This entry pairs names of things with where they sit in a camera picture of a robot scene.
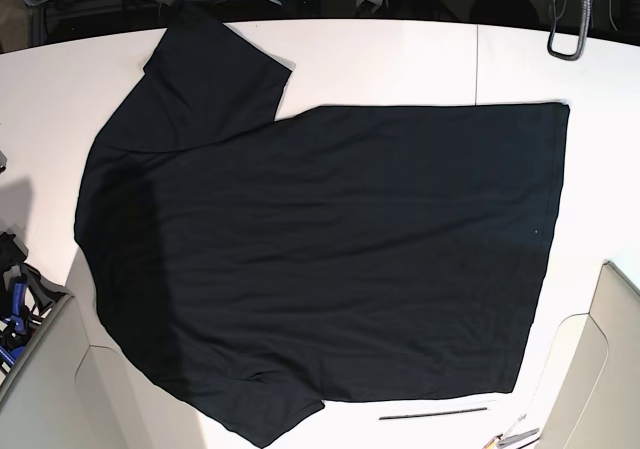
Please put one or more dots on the black T-shirt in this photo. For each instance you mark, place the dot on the black T-shirt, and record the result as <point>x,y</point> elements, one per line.
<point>257,268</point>

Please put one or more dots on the grey pliers tool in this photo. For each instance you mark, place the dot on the grey pliers tool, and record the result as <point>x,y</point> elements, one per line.
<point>514,436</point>

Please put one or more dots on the blue black clutter pile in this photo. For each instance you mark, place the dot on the blue black clutter pile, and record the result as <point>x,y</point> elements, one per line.
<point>26,300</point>

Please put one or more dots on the beige left chair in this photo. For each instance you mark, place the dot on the beige left chair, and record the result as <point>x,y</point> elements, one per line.
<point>55,397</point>

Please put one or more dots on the beige chair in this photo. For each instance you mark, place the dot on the beige chair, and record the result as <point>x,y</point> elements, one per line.
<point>55,397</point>
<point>588,396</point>

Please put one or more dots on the beige right chair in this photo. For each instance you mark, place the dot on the beige right chair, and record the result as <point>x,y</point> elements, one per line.
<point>588,396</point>

